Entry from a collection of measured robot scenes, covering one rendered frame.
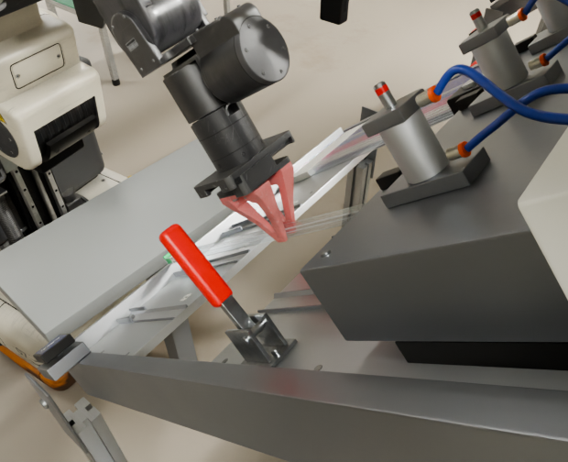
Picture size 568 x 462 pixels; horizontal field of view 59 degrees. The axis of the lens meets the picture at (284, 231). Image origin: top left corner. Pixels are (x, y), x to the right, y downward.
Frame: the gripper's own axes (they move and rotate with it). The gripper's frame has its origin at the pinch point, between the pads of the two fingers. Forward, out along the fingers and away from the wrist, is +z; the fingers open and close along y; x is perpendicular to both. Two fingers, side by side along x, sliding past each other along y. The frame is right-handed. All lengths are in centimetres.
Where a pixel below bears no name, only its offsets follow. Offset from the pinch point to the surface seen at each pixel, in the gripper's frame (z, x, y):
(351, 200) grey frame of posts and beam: 21, 38, 50
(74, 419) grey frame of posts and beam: 12.2, 32.4, -23.5
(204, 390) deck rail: -0.3, -11.9, -21.4
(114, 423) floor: 45, 95, -10
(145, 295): 4.1, 28.9, -6.5
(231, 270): 3.0, 9.8, -2.7
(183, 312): 2.9, 10.0, -10.7
